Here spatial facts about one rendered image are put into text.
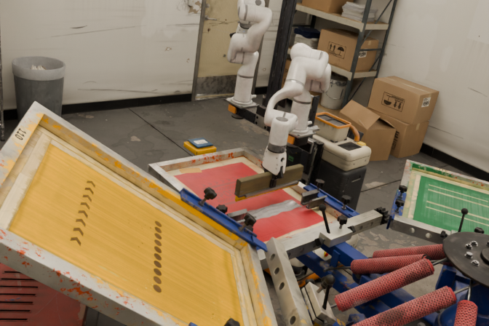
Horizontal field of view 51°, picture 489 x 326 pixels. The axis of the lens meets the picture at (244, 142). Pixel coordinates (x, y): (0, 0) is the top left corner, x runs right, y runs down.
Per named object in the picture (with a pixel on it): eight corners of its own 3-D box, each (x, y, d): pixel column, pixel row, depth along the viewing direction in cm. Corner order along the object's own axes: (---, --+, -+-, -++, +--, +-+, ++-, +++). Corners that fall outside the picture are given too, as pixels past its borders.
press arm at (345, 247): (320, 248, 195) (323, 237, 193) (330, 244, 198) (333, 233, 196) (355, 273, 183) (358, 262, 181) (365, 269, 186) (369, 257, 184)
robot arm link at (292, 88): (304, 89, 222) (292, 134, 217) (276, 83, 224) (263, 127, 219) (304, 81, 214) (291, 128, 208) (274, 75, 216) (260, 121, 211)
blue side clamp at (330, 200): (300, 198, 241) (303, 185, 238) (308, 196, 244) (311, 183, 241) (348, 230, 220) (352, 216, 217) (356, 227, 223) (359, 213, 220)
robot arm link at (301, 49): (295, 30, 231) (336, 38, 228) (295, 74, 266) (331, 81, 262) (287, 56, 226) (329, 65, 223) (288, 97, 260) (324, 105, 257)
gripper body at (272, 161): (291, 150, 210) (287, 174, 214) (275, 140, 217) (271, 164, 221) (278, 153, 205) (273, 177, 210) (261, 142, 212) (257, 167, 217)
